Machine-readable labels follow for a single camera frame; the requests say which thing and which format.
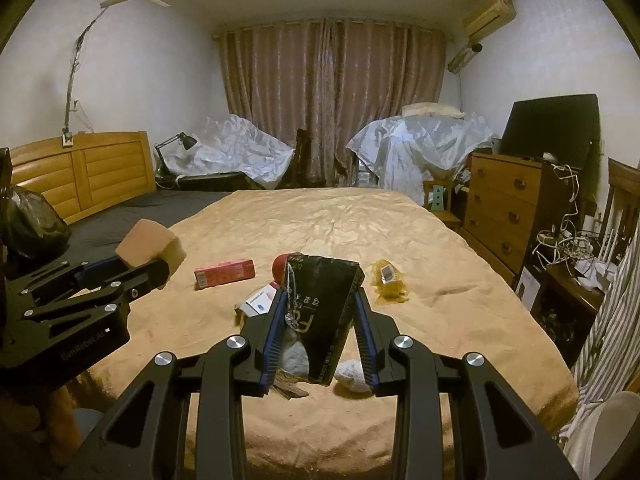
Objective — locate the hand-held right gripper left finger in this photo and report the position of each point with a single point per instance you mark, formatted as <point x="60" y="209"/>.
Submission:
<point x="270" y="350"/>

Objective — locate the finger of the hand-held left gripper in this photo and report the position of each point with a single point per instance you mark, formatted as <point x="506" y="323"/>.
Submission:
<point x="142" y="280"/>
<point x="97" y="270"/>

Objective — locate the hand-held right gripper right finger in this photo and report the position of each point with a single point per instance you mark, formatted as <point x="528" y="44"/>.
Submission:
<point x="365" y="350"/>

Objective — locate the tan sponge block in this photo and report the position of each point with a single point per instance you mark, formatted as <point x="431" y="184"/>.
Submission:
<point x="150" y="250"/>

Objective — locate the black plastic bag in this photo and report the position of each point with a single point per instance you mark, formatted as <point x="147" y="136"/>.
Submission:
<point x="30" y="225"/>

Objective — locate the grey crumpled paper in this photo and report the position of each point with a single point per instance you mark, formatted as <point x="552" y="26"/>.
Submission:
<point x="295" y="357"/>

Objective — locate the white crumpled tissue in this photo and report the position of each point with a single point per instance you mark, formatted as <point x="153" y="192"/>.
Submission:
<point x="350" y="375"/>

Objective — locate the yellow plastic packet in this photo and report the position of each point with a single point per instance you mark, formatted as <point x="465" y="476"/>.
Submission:
<point x="392" y="287"/>

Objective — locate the dark grey bed sheet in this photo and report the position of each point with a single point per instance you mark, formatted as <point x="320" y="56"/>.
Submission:
<point x="150" y="205"/>

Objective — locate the red carton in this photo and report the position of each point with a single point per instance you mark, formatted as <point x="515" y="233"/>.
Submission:
<point x="225" y="272"/>

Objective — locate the round red ball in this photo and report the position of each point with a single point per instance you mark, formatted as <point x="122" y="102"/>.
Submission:
<point x="280" y="266"/>

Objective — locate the wooden headboard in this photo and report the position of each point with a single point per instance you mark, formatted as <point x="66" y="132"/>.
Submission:
<point x="100" y="170"/>

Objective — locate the black desk lamp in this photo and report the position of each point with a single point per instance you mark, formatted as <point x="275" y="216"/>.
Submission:
<point x="188" y="141"/>

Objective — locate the white plastic cover sheet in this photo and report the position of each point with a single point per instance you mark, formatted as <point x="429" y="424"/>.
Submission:
<point x="235" y="145"/>
<point x="415" y="145"/>

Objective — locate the white floor box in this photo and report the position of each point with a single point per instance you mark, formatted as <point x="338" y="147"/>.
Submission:
<point x="530" y="287"/>

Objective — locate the wooden dresser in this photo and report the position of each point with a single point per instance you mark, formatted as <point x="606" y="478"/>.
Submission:
<point x="505" y="205"/>

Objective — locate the dark side table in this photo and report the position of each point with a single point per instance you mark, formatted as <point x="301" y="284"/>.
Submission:
<point x="565" y="300"/>

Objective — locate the striped hanging shirt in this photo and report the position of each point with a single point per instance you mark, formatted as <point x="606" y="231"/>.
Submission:
<point x="615" y="320"/>

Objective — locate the pink curtains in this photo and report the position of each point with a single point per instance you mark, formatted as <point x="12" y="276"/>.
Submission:
<point x="325" y="100"/>

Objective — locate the black television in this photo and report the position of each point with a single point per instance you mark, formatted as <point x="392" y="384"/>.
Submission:
<point x="550" y="130"/>

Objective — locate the brown wooden chair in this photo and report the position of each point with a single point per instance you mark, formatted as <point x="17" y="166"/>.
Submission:
<point x="622" y="180"/>

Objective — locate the air conditioner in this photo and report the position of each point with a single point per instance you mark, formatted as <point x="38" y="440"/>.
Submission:
<point x="490" y="15"/>

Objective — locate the wall socket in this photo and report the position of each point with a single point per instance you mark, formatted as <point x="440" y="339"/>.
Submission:
<point x="67" y="138"/>

